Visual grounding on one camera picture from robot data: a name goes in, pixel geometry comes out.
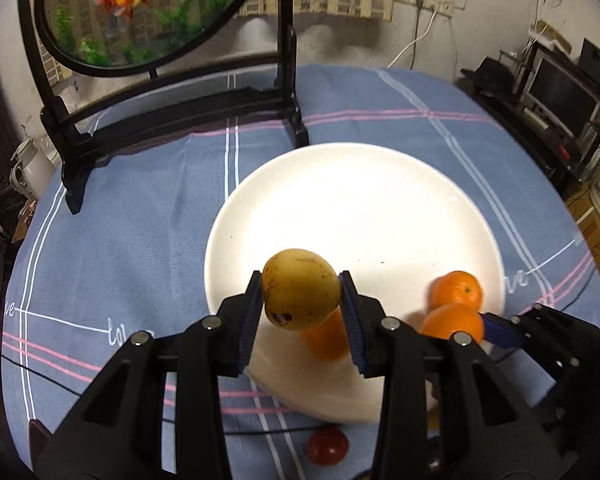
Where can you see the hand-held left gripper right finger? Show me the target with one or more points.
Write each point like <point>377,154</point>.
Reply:
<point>352,320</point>

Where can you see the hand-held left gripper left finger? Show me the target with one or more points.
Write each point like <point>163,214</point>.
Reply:
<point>250,320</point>

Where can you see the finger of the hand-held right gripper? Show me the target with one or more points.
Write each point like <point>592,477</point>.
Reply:
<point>500,331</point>

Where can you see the orange mandarin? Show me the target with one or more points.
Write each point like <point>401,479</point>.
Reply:
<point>330,342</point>
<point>455,287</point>
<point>450,325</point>

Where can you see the yellow round fruit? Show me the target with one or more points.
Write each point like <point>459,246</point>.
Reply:
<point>300,287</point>

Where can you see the white round plate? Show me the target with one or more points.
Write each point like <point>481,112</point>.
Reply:
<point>355,210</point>

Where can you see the red plum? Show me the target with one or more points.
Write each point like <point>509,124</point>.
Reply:
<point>327,447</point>

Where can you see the blue plaid tablecloth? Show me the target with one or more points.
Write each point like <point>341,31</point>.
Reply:
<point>155,210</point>

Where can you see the black equipment rack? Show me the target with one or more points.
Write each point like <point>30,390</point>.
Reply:
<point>530,145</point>

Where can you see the computer monitor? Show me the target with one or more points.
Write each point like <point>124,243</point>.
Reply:
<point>562,95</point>

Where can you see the white kettle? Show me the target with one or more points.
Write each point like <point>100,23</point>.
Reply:
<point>30,170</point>

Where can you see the goldfish screen on black stand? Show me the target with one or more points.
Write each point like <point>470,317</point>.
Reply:
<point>130,10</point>

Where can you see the white wall outlet strip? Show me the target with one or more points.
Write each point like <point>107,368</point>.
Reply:
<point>432,2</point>

